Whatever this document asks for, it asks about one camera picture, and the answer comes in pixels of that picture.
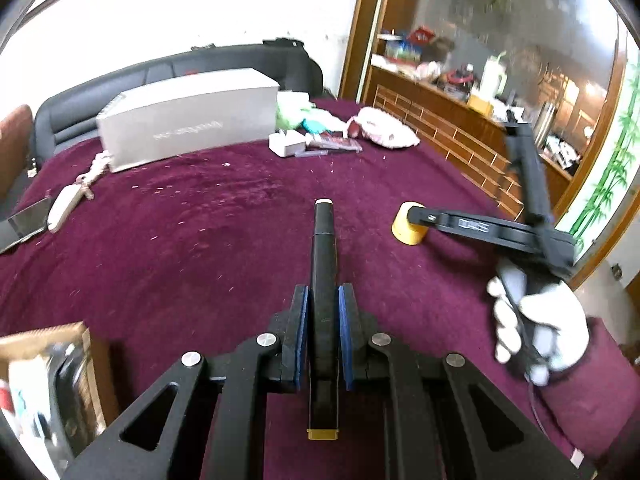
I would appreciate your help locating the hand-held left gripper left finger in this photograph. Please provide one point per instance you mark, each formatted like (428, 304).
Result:
(300, 330)

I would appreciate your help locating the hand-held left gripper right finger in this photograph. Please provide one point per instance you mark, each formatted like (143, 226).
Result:
(346, 330)

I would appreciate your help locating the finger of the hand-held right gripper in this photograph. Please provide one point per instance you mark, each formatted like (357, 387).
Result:
(465, 225)

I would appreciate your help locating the yellow jar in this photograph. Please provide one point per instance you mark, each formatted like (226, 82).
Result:
(402, 227)

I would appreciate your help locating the black tube with gold cap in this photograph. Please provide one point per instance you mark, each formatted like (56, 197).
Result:
(325, 260)

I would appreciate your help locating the person's right forearm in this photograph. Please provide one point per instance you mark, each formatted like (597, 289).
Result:
(595, 395)

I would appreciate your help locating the person's right hand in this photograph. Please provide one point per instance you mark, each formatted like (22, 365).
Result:
(555, 320)

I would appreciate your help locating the bamboo print panel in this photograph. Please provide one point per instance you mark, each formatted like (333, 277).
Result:
(610, 170)

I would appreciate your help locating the yellow cardboard box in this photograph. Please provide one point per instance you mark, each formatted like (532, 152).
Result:
(480, 104)

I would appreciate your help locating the wooden brick-pattern counter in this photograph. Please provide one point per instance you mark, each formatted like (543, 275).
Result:
(450, 125)

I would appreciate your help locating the white and green kettle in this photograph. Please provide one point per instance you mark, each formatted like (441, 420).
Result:
(492, 77)

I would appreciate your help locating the pink patterned cloth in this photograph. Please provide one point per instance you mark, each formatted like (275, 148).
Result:
(387, 127)

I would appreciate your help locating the red round object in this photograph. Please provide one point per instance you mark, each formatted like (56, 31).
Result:
(457, 77)

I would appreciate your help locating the clear pen packet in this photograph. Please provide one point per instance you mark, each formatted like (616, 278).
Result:
(335, 142)

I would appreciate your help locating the black pen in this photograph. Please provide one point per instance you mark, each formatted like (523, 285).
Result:
(312, 153)

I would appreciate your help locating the blue printed box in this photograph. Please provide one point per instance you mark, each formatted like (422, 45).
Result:
(400, 50)

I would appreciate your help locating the white charger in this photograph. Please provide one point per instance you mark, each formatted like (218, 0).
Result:
(287, 144)

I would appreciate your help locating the green cloth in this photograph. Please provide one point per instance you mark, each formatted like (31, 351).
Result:
(292, 110)

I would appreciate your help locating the grey shoe box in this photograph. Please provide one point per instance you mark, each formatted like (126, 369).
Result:
(190, 120)

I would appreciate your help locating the dark cloth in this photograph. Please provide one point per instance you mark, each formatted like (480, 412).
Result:
(282, 44)

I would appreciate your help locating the black phone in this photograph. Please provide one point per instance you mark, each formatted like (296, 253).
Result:
(25, 222)

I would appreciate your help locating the black sofa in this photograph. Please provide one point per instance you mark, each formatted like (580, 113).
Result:
(75, 115)

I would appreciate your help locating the brown chair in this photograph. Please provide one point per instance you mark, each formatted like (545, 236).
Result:
(15, 145)

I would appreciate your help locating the wooden door frame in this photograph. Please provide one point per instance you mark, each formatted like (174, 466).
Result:
(360, 30)

